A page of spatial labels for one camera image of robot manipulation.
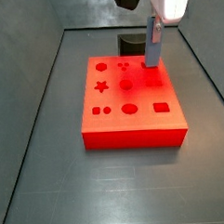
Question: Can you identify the red shape sorter block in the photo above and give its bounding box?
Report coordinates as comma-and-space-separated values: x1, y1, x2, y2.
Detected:
81, 56, 189, 150

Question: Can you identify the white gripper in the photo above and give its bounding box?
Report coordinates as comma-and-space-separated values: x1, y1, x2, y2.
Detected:
144, 0, 188, 67

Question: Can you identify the black arch object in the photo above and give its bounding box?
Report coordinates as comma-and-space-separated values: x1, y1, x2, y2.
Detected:
117, 33, 146, 56

